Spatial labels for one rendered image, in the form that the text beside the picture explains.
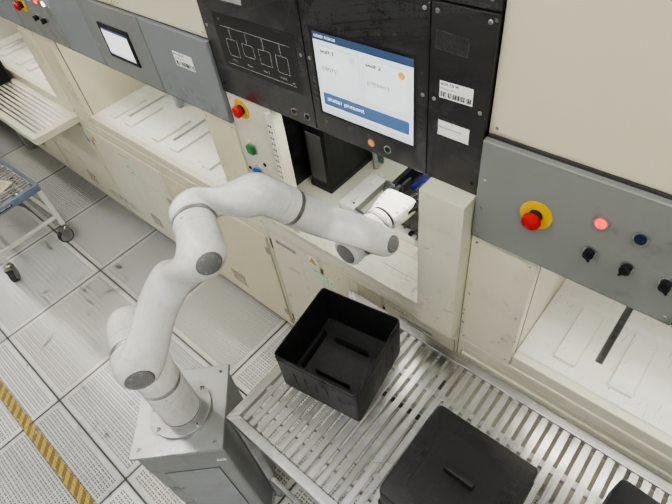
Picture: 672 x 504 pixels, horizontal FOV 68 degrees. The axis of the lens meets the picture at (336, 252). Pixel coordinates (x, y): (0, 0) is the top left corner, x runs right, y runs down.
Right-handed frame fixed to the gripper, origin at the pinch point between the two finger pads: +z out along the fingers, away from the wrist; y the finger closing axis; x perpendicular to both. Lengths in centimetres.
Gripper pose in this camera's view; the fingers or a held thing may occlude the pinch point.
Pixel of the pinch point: (413, 188)
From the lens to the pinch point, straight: 151.0
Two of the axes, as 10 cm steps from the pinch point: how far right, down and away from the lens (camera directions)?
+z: 6.4, -6.2, 4.6
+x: -1.1, -6.6, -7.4
